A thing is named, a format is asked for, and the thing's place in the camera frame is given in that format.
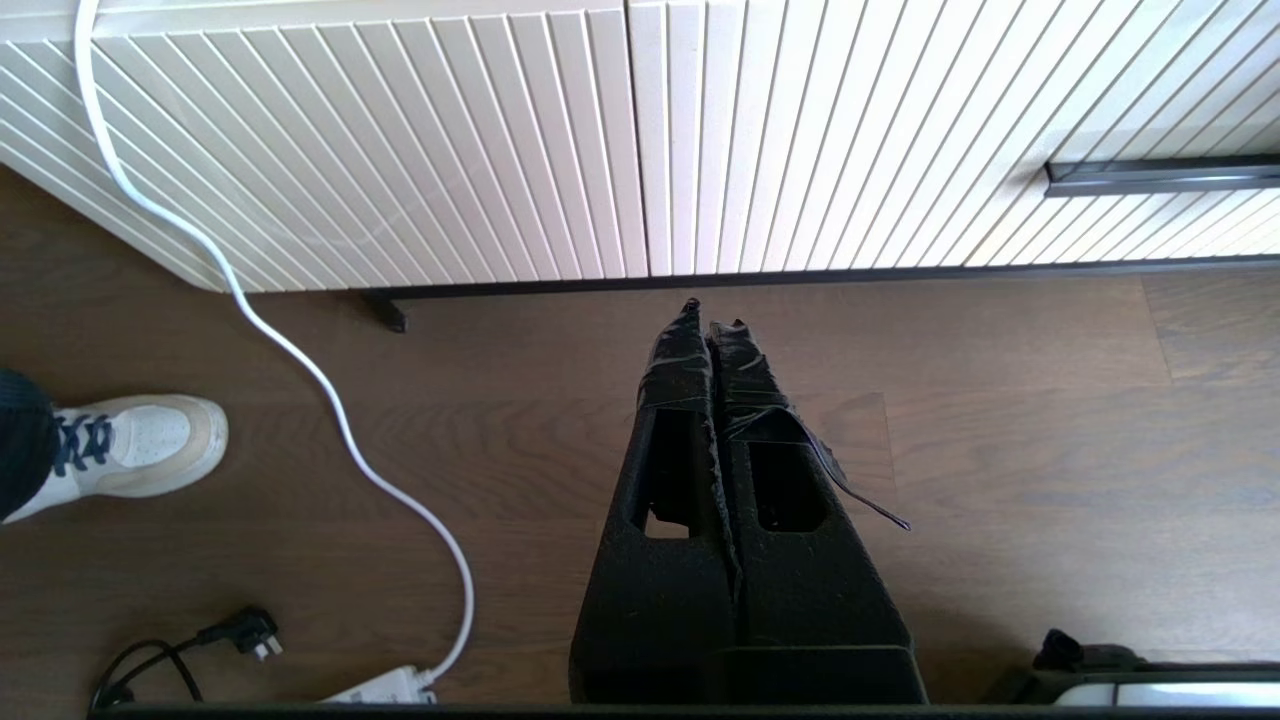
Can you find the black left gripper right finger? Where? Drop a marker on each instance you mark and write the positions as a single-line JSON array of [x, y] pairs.
[[810, 600]]

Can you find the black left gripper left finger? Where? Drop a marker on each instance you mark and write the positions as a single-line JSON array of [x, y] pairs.
[[660, 580]]

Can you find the cream ribbed drawer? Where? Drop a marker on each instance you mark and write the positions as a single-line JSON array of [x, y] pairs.
[[1200, 90]]

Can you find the grey black robot base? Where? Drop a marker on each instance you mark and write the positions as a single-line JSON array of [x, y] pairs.
[[1090, 660]]

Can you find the cream tv cabinet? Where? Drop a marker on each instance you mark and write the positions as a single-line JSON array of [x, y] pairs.
[[1180, 232]]

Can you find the white power strip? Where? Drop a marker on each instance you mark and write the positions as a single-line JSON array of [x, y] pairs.
[[385, 688]]

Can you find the cream ribbed flat front panel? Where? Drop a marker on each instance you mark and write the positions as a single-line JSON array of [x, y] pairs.
[[800, 140]]

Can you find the cream ribbed rounded front panel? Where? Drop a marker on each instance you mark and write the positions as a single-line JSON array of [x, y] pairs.
[[400, 150]]

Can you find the white sneaker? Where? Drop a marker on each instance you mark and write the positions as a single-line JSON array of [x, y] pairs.
[[150, 445]]

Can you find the dark trouser leg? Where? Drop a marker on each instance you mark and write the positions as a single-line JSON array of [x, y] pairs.
[[20, 450]]

